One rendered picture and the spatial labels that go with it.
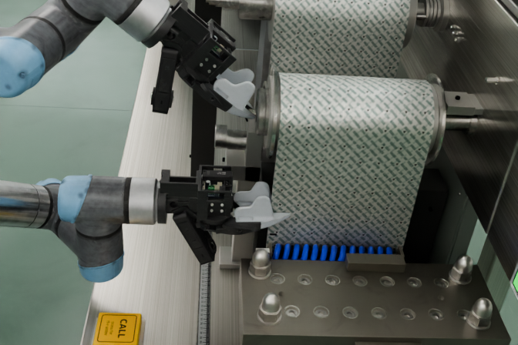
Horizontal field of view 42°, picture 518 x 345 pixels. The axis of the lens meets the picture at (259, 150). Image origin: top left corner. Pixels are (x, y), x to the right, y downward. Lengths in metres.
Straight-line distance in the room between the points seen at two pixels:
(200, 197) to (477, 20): 0.53
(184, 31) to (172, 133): 0.68
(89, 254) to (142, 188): 0.15
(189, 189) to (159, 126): 0.64
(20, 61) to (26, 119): 2.61
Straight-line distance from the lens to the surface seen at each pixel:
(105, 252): 1.13
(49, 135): 3.36
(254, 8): 1.22
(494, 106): 1.07
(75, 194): 1.07
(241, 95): 1.04
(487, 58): 1.11
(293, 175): 1.06
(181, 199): 1.07
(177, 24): 1.00
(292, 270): 1.10
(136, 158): 1.56
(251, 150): 1.11
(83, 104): 3.60
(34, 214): 1.17
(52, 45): 0.96
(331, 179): 1.07
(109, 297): 1.23
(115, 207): 1.06
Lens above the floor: 1.78
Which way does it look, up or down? 33 degrees down
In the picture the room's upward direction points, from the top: 5 degrees clockwise
